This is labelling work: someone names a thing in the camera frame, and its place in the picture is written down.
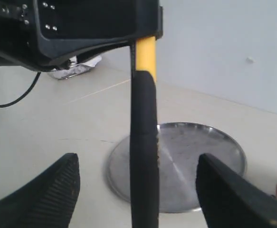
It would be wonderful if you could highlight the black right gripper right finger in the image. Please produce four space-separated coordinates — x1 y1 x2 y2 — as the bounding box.
195 153 277 228

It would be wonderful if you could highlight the crumpled white foil object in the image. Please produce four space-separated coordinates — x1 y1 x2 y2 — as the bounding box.
47 55 102 80

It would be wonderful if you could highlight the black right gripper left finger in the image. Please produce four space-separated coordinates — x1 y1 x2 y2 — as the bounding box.
0 153 80 228

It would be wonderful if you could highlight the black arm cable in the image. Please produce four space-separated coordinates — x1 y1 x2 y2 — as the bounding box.
0 71 42 109

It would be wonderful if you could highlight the round stainless steel plate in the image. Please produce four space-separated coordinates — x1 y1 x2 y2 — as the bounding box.
104 122 248 213

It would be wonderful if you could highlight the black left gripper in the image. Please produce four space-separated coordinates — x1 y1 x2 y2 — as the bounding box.
0 0 163 71

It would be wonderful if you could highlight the yellow black claw hammer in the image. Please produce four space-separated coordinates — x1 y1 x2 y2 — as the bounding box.
129 37 159 228

